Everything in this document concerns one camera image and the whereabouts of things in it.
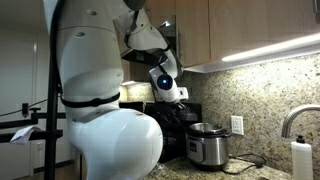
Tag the white soap bottle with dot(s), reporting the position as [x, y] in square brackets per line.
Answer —
[302, 159]

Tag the under-cabinet light strip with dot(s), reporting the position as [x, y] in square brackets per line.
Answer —
[275, 48]

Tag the white paper tag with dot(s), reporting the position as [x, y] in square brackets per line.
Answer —
[21, 137]

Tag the curved steel faucet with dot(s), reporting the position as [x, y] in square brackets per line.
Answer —
[286, 126]

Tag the wooden upper cabinets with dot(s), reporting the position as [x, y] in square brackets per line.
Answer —
[208, 30]

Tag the black electric stove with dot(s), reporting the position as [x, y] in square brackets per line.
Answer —
[174, 141]

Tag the stainless steel pressure cooker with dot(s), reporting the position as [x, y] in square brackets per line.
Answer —
[207, 146]

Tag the black range hood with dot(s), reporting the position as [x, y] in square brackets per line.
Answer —
[155, 56]

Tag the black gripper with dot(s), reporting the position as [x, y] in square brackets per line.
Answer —
[170, 112]

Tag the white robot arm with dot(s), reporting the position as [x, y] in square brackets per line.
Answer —
[117, 143]

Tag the white wall outlet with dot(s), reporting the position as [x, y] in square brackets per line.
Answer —
[237, 125]

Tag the black camera stand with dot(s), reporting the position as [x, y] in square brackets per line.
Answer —
[51, 133]

